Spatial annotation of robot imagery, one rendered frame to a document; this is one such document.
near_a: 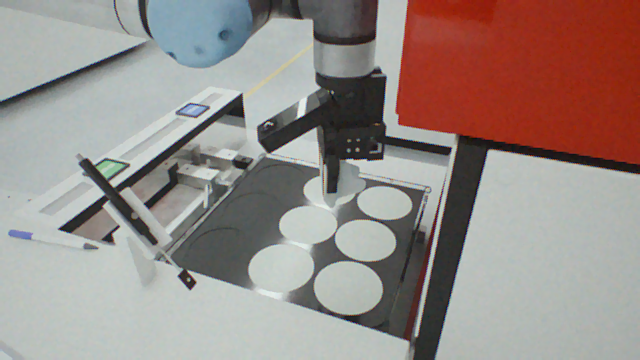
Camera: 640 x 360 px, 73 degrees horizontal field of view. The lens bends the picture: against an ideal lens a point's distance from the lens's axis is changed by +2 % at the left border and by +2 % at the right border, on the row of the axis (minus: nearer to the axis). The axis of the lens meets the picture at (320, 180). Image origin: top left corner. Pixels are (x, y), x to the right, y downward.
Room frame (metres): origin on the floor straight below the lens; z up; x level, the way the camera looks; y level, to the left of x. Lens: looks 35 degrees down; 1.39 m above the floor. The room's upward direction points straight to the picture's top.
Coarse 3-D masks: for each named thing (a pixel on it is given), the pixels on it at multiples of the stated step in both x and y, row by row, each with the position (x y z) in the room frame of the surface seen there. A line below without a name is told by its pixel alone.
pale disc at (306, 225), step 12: (288, 216) 0.59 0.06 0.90; (300, 216) 0.59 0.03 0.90; (312, 216) 0.59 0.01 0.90; (324, 216) 0.59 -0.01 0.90; (288, 228) 0.56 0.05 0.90; (300, 228) 0.56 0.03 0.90; (312, 228) 0.56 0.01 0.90; (324, 228) 0.56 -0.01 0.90; (300, 240) 0.53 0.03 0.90; (312, 240) 0.53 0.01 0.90; (324, 240) 0.53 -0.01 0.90
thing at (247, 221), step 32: (256, 192) 0.66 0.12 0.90; (288, 192) 0.66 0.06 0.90; (416, 192) 0.66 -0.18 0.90; (224, 224) 0.57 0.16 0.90; (256, 224) 0.57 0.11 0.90; (384, 224) 0.57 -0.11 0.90; (192, 256) 0.49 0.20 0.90; (224, 256) 0.49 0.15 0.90; (320, 256) 0.49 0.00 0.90; (256, 288) 0.42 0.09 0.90; (384, 288) 0.42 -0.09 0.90; (352, 320) 0.37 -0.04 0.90; (384, 320) 0.37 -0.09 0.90
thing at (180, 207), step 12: (216, 168) 0.77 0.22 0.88; (228, 180) 0.74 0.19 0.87; (168, 192) 0.69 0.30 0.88; (180, 192) 0.69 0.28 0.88; (192, 192) 0.69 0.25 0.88; (204, 192) 0.69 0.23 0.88; (216, 192) 0.70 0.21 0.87; (156, 204) 0.65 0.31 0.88; (168, 204) 0.65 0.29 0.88; (180, 204) 0.65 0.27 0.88; (192, 204) 0.65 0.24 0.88; (156, 216) 0.61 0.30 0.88; (168, 216) 0.61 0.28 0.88; (180, 216) 0.61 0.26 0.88; (192, 216) 0.63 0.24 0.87; (168, 228) 0.58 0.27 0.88; (180, 228) 0.59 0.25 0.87
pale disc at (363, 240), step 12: (348, 228) 0.56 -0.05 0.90; (360, 228) 0.56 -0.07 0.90; (372, 228) 0.56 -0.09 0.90; (384, 228) 0.56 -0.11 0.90; (336, 240) 0.52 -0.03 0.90; (348, 240) 0.53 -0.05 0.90; (360, 240) 0.53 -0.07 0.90; (372, 240) 0.53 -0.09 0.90; (384, 240) 0.53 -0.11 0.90; (348, 252) 0.50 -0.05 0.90; (360, 252) 0.50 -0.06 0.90; (372, 252) 0.50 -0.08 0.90; (384, 252) 0.50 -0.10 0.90
